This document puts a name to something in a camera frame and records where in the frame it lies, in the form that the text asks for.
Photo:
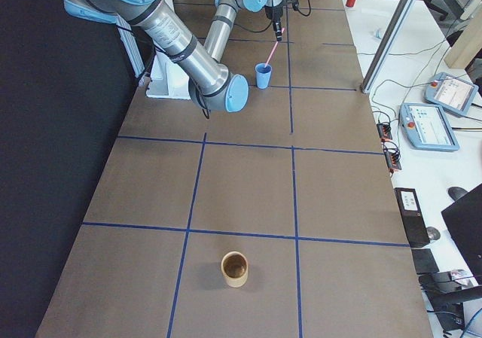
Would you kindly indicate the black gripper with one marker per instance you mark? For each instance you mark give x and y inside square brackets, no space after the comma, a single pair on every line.
[273,14]

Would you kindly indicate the blue ribbed cup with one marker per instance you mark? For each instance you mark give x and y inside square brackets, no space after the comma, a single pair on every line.
[263,73]

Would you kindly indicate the bamboo wooden cup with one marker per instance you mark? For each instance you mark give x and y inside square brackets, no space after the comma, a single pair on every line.
[235,269]

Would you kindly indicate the far orange black connector block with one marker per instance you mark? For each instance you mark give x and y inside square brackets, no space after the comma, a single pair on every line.
[385,131]

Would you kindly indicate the orange black connector block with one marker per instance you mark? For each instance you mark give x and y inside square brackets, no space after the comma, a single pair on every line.
[392,156]
[385,131]

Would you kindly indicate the near orange black connector block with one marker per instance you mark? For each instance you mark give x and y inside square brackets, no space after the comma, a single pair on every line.
[392,156]

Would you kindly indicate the near teach pendant tablet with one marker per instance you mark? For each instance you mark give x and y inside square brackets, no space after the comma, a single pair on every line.
[427,127]

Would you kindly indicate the teach pendant tablet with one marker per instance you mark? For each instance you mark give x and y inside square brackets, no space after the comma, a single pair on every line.
[452,93]
[427,127]

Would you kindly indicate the far teach pendant tablet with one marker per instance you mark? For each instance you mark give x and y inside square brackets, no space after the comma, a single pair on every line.
[452,93]

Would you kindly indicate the wooden board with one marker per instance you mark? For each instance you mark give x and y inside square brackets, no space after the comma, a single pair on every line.
[467,45]

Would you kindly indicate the black computer mouse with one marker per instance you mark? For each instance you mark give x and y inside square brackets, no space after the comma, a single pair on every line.
[456,193]

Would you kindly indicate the black power box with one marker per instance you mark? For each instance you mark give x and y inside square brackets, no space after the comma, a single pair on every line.
[412,217]

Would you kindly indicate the black monitor corner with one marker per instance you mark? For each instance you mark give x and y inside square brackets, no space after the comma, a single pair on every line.
[463,221]

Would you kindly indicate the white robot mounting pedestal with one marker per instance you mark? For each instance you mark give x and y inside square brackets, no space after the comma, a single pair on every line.
[167,80]

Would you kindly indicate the aluminium frame post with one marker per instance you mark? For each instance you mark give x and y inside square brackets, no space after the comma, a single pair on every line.
[391,33]

